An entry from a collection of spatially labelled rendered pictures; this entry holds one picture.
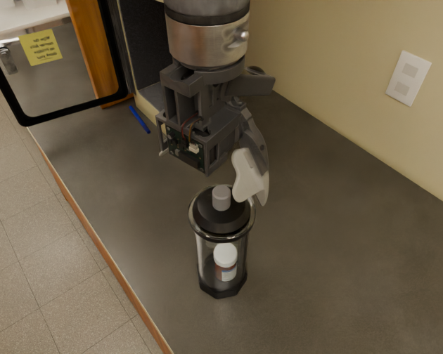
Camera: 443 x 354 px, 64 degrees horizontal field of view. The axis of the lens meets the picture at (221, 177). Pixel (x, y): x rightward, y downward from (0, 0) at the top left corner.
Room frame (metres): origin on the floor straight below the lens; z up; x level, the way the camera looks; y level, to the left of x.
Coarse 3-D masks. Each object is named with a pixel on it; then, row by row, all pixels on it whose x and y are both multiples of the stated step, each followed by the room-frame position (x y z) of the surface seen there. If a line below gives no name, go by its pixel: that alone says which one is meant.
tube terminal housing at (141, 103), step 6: (120, 18) 0.89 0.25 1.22; (126, 42) 0.88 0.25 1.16; (132, 72) 0.88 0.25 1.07; (138, 96) 0.88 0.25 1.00; (138, 102) 0.89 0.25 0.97; (144, 102) 0.85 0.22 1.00; (144, 108) 0.86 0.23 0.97; (150, 108) 0.82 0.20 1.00; (150, 114) 0.83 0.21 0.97; (150, 120) 0.84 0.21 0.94; (162, 126) 0.78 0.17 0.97
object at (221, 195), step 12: (204, 192) 0.36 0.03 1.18; (216, 192) 0.33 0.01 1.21; (228, 192) 0.33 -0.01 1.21; (204, 204) 0.34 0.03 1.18; (216, 204) 0.33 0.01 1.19; (228, 204) 0.33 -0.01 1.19; (240, 204) 0.34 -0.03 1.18; (204, 216) 0.31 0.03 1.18; (216, 216) 0.31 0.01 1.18; (228, 216) 0.31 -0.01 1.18; (240, 216) 0.31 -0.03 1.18; (204, 228) 0.30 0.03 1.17; (216, 228) 0.30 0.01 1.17; (228, 228) 0.30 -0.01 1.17
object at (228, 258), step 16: (192, 208) 0.34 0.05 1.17; (192, 224) 0.31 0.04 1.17; (240, 240) 0.30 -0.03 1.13; (208, 256) 0.30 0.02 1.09; (224, 256) 0.29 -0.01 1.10; (240, 256) 0.30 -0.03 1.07; (208, 272) 0.30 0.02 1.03; (224, 272) 0.29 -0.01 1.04; (240, 272) 0.31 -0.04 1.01; (224, 288) 0.29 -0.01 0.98
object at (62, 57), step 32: (0, 0) 0.78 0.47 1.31; (32, 0) 0.81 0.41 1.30; (64, 0) 0.84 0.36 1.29; (96, 0) 0.88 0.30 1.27; (0, 32) 0.77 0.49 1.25; (32, 32) 0.80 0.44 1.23; (64, 32) 0.83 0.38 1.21; (96, 32) 0.87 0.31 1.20; (0, 64) 0.75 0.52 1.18; (32, 64) 0.78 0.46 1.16; (64, 64) 0.82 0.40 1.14; (96, 64) 0.86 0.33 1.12; (32, 96) 0.77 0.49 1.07; (64, 96) 0.80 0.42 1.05; (96, 96) 0.84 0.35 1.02
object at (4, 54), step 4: (4, 48) 0.76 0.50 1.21; (0, 52) 0.75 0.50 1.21; (4, 52) 0.75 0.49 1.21; (8, 52) 0.75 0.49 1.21; (0, 56) 0.74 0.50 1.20; (4, 56) 0.74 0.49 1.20; (8, 56) 0.75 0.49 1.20; (4, 60) 0.75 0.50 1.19; (8, 60) 0.75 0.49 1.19; (12, 60) 0.75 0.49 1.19; (4, 64) 0.74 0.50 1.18; (8, 64) 0.75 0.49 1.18; (12, 64) 0.75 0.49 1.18; (8, 68) 0.75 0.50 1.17; (12, 68) 0.75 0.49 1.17; (16, 68) 0.75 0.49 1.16; (8, 72) 0.74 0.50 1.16; (12, 72) 0.75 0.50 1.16; (16, 72) 0.75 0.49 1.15
